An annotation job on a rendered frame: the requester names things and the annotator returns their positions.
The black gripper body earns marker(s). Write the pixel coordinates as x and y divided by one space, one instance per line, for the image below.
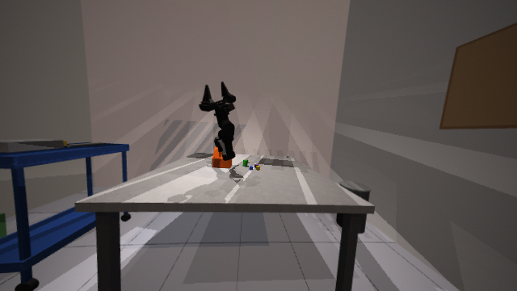
219 104

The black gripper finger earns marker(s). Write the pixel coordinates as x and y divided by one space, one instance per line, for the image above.
207 96
224 91

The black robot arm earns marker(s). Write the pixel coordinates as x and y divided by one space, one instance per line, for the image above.
225 136

